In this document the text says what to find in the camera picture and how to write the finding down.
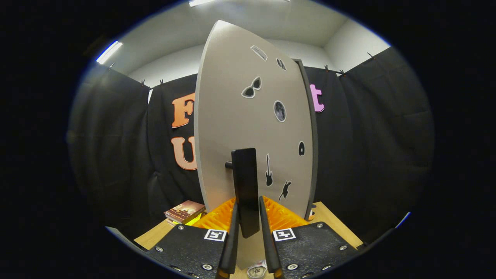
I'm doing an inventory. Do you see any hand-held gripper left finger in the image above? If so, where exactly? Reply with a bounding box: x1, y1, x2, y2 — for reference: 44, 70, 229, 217
145, 197, 240, 279

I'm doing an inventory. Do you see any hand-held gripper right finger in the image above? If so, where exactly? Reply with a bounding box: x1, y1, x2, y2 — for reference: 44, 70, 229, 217
258, 195, 360, 279

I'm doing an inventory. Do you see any white canvas shoe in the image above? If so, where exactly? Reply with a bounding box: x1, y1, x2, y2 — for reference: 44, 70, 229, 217
247, 260, 268, 279

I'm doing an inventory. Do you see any black cabinet door handle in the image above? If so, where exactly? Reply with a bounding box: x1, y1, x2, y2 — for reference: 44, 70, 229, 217
226, 148, 260, 238

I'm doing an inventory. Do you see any dark grey shoe cabinet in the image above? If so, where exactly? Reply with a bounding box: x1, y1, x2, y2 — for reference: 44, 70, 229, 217
293, 58, 319, 222

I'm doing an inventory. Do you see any beige shoe cabinet door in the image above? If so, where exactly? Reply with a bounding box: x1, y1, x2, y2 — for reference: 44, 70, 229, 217
194, 20, 314, 270

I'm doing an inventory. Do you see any brown cover book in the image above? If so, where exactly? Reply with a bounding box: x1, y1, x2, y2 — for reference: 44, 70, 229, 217
164, 200, 207, 223

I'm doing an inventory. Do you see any black backdrop cloth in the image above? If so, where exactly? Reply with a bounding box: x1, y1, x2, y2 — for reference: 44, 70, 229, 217
68, 46, 436, 245

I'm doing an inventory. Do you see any row of black cloth clips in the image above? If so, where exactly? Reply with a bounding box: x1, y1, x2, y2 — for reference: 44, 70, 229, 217
108, 52, 375, 88

